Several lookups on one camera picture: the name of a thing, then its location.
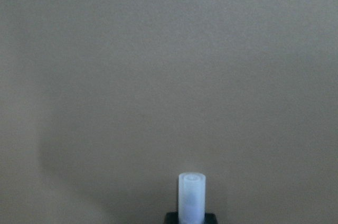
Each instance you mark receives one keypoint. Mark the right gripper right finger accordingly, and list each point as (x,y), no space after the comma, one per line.
(210,218)

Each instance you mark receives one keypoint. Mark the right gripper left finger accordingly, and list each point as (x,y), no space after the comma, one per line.
(171,218)

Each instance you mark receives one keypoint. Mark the purple highlighter pen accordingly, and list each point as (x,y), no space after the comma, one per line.
(191,197)

